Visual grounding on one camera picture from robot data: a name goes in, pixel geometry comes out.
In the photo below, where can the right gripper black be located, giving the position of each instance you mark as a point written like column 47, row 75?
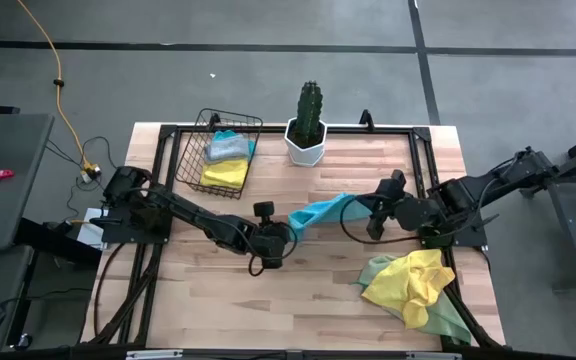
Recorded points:
column 413, row 212

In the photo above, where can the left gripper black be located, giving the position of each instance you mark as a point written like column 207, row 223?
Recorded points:
column 270, row 242

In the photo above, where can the light blue microfiber towel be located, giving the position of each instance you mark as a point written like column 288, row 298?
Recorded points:
column 318, row 212

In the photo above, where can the yellow microfiber towel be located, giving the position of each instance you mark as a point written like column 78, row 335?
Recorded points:
column 418, row 290
column 224, row 174

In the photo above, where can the grey microfiber towel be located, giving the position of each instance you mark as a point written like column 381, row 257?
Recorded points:
column 225, row 148

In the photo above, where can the dark teal microfiber towel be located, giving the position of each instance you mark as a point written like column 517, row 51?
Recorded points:
column 225, row 134

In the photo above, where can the light green microfiber towel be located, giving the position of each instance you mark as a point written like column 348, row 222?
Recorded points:
column 448, row 325

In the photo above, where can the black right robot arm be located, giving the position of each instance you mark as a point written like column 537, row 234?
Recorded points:
column 493, row 185

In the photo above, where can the white hexagonal plant pot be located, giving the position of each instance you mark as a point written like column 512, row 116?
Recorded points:
column 308, row 152

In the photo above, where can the green cactus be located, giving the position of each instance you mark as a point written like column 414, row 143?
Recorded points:
column 309, row 110

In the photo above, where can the white paper sheet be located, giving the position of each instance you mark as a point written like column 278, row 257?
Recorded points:
column 87, row 232

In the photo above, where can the yellow power plug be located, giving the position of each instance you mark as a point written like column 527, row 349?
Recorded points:
column 90, row 172

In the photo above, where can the dark metal side stand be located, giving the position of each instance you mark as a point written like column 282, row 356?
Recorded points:
column 568, row 210

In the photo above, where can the grey side table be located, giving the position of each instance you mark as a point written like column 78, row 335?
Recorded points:
column 8, row 175

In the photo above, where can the black aluminium table frame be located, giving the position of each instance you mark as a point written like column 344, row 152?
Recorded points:
column 393, row 131

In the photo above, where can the silver metal bracket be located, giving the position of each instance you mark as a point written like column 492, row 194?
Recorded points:
column 153, row 355
column 433, row 356

